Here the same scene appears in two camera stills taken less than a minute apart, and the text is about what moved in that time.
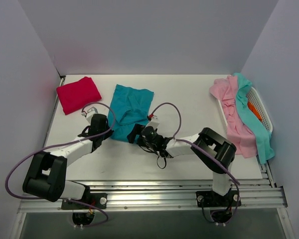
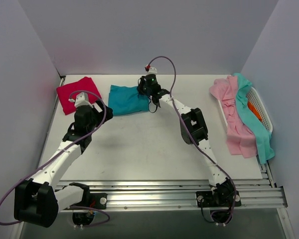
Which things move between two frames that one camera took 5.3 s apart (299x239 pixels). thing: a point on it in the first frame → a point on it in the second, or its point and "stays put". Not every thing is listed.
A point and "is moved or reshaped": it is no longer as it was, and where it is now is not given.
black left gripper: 102,132 → 82,115
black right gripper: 137,134 → 144,87
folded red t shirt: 74,96 stays put
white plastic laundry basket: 253,96 stays put
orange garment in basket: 253,109 stays put
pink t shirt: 240,133 stays put
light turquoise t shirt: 262,137 stays put
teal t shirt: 132,106 is moved or reshaped
